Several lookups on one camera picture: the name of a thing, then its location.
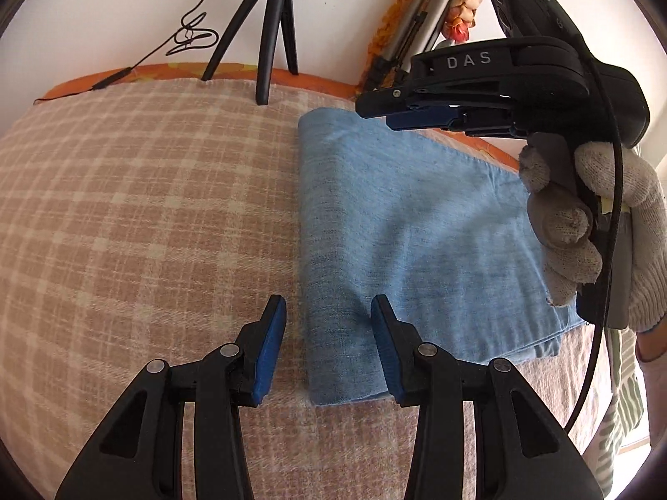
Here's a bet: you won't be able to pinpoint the light blue denim pants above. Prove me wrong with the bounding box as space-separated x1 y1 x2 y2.
297 107 584 407

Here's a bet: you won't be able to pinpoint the green striped pillow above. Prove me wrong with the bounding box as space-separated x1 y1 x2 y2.
581 323 652 480

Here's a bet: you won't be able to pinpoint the person's right hand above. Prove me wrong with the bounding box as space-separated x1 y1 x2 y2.
517 140 667 331

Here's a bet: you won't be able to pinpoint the black ring light cable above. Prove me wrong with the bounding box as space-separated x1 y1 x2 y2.
34 0 235 105

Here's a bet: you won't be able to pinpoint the beige plaid blanket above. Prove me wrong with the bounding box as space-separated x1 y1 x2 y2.
0 79 621 500

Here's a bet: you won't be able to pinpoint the folded silver tripod with cloth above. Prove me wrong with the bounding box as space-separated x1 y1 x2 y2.
365 0 491 89

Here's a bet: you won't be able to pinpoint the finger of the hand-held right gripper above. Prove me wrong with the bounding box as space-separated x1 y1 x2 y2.
356 82 517 120
386 105 528 140

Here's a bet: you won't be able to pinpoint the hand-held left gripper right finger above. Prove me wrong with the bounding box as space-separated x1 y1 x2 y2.
369 295 605 500

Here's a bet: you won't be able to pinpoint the black mini tripod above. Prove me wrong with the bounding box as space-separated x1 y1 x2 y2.
201 0 308 105

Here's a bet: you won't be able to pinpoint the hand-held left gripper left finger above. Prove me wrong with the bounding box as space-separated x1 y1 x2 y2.
55 294 288 500

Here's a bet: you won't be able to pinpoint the person's right forearm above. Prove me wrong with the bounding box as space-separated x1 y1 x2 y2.
636 317 667 370

